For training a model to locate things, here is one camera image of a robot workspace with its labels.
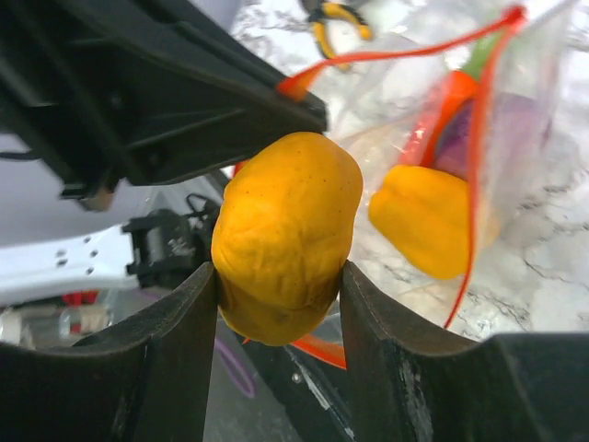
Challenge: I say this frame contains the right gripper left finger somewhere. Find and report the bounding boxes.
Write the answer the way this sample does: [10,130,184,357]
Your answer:
[1,262,217,441]

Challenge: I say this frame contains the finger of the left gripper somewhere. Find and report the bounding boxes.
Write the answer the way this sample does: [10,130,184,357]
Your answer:
[1,1,327,212]

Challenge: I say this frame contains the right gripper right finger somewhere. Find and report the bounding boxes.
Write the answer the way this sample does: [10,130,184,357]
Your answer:
[341,263,588,441]

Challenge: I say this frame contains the yellow toy bell pepper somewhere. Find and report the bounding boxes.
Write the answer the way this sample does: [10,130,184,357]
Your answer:
[368,165,469,280]

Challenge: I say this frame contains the clear zip top bag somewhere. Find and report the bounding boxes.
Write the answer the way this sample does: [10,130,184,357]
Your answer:
[278,1,588,342]

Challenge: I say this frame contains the orange toy carrot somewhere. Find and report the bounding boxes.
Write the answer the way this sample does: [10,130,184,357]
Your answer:
[398,32,501,167]

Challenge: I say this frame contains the black mounting rail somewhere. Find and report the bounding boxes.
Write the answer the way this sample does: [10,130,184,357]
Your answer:
[244,342,356,442]

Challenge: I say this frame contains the yellow handled pliers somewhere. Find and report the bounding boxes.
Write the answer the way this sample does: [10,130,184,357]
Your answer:
[300,0,375,59]

